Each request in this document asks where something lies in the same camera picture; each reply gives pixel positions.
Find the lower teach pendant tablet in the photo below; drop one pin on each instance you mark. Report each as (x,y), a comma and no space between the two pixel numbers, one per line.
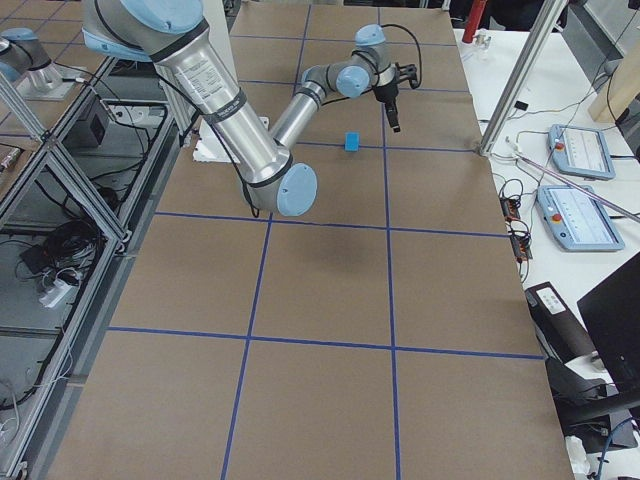
(577,222)

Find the orange circuit board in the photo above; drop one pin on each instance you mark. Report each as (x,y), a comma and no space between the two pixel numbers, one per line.
(510,208)

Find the black monitor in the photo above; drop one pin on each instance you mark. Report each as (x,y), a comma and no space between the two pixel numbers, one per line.
(610,312)

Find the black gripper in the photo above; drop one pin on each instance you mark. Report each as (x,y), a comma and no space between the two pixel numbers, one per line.
(386,92)

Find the teach pendant tablet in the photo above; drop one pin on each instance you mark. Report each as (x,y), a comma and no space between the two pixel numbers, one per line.
(577,222)
(580,151)

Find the white power strip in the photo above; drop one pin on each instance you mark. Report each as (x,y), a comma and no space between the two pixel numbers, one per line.
(55,294)

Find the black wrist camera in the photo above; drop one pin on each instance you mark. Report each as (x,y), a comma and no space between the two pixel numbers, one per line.
(407,73)

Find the small black square pad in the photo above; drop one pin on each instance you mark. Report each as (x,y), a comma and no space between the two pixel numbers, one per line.
(521,105)

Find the blue block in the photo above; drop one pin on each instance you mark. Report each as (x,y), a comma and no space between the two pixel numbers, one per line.
(351,141)

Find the upper teach pendant tablet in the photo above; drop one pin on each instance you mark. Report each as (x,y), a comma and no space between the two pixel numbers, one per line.
(580,151)

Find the red cylinder bottle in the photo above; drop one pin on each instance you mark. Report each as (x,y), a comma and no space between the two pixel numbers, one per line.
(473,20)

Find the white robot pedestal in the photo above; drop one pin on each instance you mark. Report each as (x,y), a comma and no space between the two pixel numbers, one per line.
(212,145)

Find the aluminium frame post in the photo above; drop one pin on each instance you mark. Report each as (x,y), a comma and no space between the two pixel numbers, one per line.
(541,29)

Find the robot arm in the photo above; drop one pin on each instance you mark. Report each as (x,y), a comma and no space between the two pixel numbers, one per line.
(175,35)

